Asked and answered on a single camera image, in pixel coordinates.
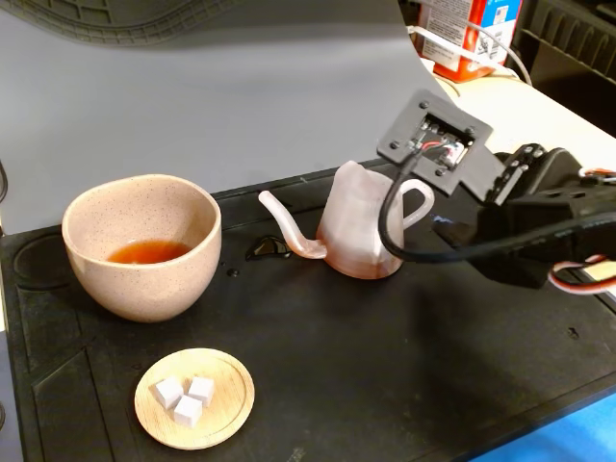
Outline black silicone work mat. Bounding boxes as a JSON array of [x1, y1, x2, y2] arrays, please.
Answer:
[[0, 156, 616, 462]]

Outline small white cube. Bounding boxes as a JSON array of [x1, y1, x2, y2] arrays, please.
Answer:
[[187, 375, 216, 408], [152, 376, 185, 411], [172, 394, 204, 428]]

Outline spilled tea puddle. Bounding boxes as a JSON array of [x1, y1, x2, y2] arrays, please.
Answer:
[[244, 234, 293, 262]]

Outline brown tea liquid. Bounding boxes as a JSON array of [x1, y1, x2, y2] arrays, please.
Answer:
[[106, 239, 193, 266]]

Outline red white black servo wires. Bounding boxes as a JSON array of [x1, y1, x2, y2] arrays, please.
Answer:
[[548, 166, 616, 295]]

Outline blue surface sheet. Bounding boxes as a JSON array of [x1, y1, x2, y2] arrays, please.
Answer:
[[461, 392, 616, 462]]

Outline white flat strap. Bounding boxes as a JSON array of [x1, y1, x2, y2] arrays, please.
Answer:
[[407, 25, 519, 78]]

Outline speckled beige ceramic cup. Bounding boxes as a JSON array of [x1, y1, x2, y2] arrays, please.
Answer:
[[61, 173, 223, 323]]

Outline round wooden coaster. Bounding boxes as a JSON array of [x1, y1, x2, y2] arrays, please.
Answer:
[[134, 347, 256, 451]]

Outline translucent pink plastic kettle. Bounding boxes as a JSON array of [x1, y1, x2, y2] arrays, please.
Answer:
[[258, 161, 436, 280]]

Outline red white carton box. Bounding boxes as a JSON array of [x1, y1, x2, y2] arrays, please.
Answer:
[[417, 0, 525, 84]]

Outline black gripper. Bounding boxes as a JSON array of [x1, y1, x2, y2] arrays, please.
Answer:
[[432, 142, 586, 290]]

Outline white round cable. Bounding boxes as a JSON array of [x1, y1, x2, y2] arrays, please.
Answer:
[[469, 21, 533, 87]]

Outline grey silicone mat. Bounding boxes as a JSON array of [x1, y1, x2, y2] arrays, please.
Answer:
[[0, 0, 479, 237]]

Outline thick black camera cable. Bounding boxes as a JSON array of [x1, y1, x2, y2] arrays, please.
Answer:
[[377, 143, 616, 265]]

